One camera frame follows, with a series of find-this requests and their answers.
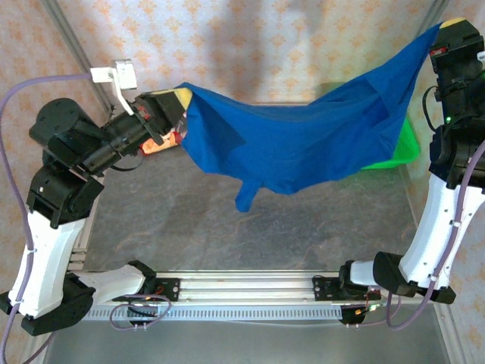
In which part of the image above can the green plastic basket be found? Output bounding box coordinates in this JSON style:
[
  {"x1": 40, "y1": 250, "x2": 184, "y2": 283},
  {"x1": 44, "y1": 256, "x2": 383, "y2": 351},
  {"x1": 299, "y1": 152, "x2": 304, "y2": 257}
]
[{"x1": 359, "y1": 115, "x2": 421, "y2": 172}]

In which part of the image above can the aluminium frame post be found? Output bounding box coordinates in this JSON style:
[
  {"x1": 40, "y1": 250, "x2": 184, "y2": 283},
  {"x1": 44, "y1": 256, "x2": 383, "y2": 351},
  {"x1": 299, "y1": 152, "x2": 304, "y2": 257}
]
[
  {"x1": 433, "y1": 303, "x2": 471, "y2": 364},
  {"x1": 418, "y1": 0, "x2": 450, "y2": 37},
  {"x1": 40, "y1": 0, "x2": 114, "y2": 115},
  {"x1": 24, "y1": 333, "x2": 56, "y2": 364}
]

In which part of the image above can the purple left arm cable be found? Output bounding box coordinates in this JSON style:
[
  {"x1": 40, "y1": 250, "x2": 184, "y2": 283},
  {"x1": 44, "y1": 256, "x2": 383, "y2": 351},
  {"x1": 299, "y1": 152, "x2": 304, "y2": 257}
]
[{"x1": 0, "y1": 74, "x2": 174, "y2": 364}]

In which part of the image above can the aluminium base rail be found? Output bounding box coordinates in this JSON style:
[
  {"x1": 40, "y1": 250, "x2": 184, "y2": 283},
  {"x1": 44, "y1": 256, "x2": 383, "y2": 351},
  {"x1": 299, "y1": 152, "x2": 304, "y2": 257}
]
[{"x1": 66, "y1": 268, "x2": 344, "y2": 305}]

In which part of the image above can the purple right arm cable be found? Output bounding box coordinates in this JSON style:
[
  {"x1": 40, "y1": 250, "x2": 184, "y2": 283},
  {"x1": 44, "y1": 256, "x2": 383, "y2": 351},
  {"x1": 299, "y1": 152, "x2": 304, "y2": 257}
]
[{"x1": 346, "y1": 140, "x2": 485, "y2": 331}]

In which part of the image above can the slotted grey cable duct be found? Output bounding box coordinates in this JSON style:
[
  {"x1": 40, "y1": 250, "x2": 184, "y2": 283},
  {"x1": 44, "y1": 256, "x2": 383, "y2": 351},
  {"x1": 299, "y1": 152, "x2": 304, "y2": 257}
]
[{"x1": 81, "y1": 305, "x2": 344, "y2": 322}]

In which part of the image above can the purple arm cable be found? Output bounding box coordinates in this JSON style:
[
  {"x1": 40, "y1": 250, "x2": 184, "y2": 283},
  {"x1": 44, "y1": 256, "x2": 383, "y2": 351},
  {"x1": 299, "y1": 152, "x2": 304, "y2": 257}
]
[
  {"x1": 346, "y1": 140, "x2": 485, "y2": 331},
  {"x1": 0, "y1": 74, "x2": 174, "y2": 364}
]

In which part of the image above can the blue printed t-shirt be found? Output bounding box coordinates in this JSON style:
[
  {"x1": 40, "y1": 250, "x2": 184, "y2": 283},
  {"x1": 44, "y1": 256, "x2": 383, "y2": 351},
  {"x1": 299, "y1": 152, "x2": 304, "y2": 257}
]
[{"x1": 180, "y1": 22, "x2": 443, "y2": 213}]

